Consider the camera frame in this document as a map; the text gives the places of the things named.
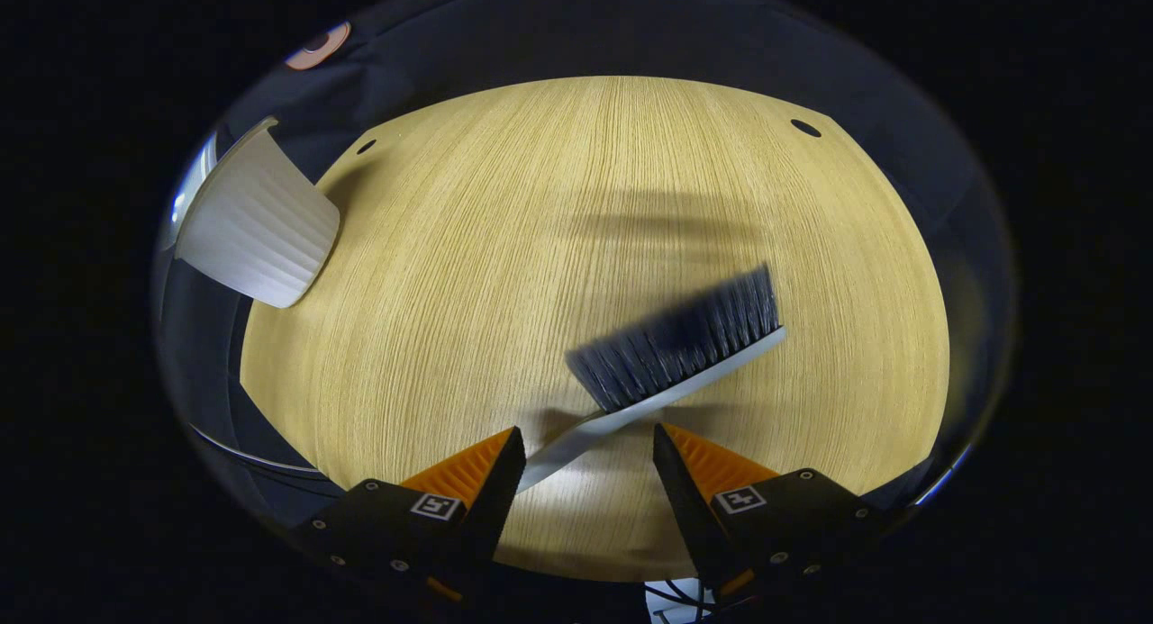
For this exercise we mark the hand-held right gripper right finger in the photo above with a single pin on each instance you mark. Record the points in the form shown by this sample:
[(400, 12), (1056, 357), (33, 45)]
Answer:
[(685, 498)]

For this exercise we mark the white ribbed garbage bin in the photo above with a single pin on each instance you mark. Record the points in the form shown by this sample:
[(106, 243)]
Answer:
[(257, 232)]

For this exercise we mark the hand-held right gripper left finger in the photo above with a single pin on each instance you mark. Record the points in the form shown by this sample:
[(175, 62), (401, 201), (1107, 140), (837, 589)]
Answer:
[(491, 489)]

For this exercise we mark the small white broom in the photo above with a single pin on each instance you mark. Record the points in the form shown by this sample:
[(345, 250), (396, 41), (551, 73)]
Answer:
[(676, 349)]

